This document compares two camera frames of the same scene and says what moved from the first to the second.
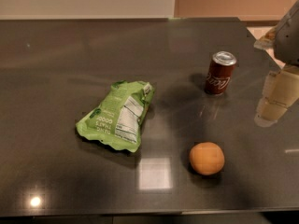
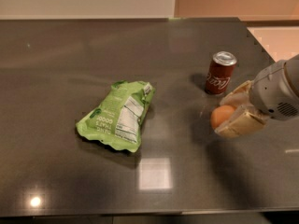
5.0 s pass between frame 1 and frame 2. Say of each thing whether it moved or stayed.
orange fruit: moved
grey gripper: moved
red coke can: stayed
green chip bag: stayed
